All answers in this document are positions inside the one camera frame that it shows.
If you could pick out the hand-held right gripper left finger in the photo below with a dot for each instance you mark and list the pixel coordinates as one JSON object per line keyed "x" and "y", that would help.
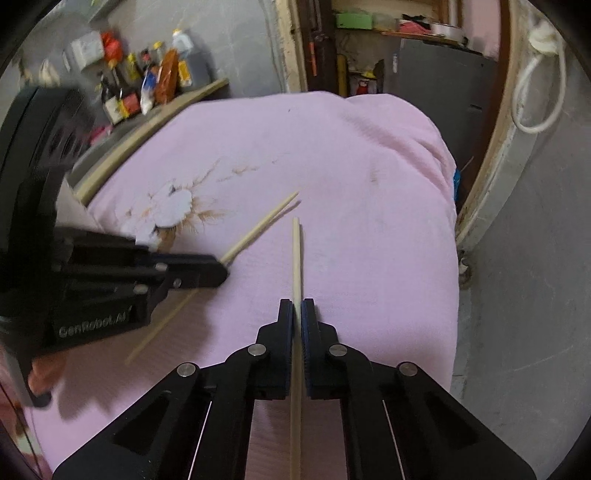
{"x": 287, "y": 355}

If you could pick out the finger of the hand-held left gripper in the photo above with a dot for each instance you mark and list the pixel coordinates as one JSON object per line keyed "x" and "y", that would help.
{"x": 184, "y": 259}
{"x": 203, "y": 277}

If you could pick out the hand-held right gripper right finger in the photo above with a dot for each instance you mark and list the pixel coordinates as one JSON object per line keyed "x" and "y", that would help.
{"x": 307, "y": 355}

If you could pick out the person's left hand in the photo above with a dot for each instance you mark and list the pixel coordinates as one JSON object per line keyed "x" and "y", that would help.
{"x": 44, "y": 376}

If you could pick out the white plastic object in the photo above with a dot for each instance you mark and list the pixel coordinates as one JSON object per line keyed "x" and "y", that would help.
{"x": 81, "y": 207}

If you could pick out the pink sponge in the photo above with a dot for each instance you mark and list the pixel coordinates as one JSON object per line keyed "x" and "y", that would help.
{"x": 99, "y": 136}

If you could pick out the metal sink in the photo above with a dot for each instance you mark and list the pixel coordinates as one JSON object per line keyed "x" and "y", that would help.
{"x": 111, "y": 138}

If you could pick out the dark pump sauce bottle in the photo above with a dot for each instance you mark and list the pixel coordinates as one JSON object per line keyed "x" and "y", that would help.
{"x": 111, "y": 108}

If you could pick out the hanging beige cloth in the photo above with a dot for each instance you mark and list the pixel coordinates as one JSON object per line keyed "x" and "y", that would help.
{"x": 46, "y": 74}

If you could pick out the red label sauce bottle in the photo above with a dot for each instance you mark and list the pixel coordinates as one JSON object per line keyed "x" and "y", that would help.
{"x": 130, "y": 104}

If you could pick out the white plastic bag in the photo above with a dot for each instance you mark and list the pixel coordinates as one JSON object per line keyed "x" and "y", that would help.
{"x": 148, "y": 94}

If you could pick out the yellow cap sauce bottle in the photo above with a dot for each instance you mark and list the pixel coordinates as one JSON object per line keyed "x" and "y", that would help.
{"x": 133, "y": 69}

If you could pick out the red plastic bag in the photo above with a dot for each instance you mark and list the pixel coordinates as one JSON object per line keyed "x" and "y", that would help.
{"x": 111, "y": 46}

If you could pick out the red cap sauce bottle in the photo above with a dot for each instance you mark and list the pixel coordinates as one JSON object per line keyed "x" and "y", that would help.
{"x": 147, "y": 62}

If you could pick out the orange snack bag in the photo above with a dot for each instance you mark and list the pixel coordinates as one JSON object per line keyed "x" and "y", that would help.
{"x": 167, "y": 78}

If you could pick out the white pipe fitting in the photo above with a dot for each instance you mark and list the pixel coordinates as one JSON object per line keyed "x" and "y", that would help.
{"x": 465, "y": 274}

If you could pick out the small yellow cap bottle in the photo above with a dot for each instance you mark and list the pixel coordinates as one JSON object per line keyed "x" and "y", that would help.
{"x": 158, "y": 53}

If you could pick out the pink floral blanket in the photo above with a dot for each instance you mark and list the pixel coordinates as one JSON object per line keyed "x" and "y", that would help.
{"x": 346, "y": 161}

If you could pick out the large cooking oil jug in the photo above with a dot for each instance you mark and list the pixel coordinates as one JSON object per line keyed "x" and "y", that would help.
{"x": 191, "y": 64}

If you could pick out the blue packet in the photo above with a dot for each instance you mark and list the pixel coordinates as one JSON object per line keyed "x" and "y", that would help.
{"x": 456, "y": 184}

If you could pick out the red container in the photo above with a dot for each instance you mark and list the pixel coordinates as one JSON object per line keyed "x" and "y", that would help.
{"x": 363, "y": 86}

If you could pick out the green box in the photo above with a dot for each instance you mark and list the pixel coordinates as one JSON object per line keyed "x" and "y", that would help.
{"x": 353, "y": 21}

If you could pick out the grey cabinet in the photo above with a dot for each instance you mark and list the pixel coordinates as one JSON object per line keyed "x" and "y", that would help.
{"x": 438, "y": 92}

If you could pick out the red bag on shelf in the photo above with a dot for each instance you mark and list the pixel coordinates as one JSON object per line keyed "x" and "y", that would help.
{"x": 411, "y": 27}

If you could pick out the metal pot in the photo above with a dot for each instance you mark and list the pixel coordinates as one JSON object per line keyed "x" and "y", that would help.
{"x": 445, "y": 31}

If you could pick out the cream rubber glove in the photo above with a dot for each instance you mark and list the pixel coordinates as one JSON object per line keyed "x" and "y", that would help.
{"x": 542, "y": 41}

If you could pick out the white wall box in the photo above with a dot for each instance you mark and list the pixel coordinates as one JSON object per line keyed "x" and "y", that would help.
{"x": 85, "y": 48}

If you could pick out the light wooden door frame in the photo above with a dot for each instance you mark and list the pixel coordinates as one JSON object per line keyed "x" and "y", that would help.
{"x": 489, "y": 152}

